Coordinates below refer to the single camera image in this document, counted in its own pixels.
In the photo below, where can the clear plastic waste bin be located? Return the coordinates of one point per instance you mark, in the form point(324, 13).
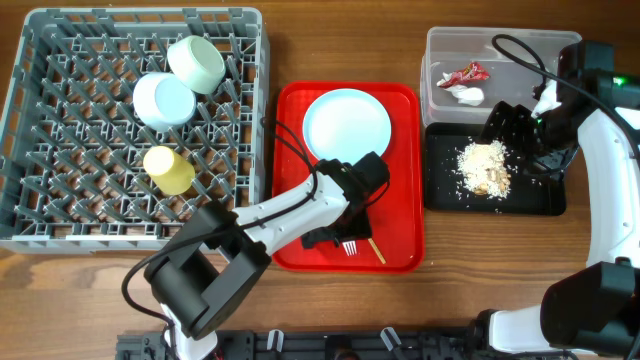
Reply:
point(450, 49)

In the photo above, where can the white napkin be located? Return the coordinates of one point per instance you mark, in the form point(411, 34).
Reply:
point(472, 96)

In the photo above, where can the yellow plastic cup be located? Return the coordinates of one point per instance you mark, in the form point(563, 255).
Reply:
point(171, 172)

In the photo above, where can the white plastic fork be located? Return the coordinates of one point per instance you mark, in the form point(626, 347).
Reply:
point(350, 247)

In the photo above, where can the black waste bin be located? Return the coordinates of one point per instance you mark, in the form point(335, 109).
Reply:
point(444, 185)

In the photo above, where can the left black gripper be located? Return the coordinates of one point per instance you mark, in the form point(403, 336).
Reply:
point(360, 228)

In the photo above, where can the light blue bowl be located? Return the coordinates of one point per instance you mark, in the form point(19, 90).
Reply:
point(162, 101)

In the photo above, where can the light blue round plate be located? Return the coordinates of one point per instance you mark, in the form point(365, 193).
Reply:
point(346, 124)

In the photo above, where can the red snack wrapper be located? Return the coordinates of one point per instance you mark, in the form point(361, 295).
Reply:
point(473, 72)

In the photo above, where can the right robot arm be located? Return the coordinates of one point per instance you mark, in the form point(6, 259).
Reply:
point(585, 106)

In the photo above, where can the rice food waste pile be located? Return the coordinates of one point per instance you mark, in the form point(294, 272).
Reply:
point(483, 170)

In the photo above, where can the red serving tray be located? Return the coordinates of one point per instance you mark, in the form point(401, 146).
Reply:
point(397, 219)

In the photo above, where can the green bowl with rice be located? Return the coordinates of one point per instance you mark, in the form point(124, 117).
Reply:
point(197, 63)

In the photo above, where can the grey dishwasher rack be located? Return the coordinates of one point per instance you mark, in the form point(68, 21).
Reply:
point(72, 146)

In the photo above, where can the wooden chopstick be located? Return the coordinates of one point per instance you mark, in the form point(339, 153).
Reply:
point(377, 251)

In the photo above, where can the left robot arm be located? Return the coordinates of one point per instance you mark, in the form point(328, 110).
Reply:
point(204, 273)

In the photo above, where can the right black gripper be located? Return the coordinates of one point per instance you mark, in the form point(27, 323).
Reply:
point(516, 117)

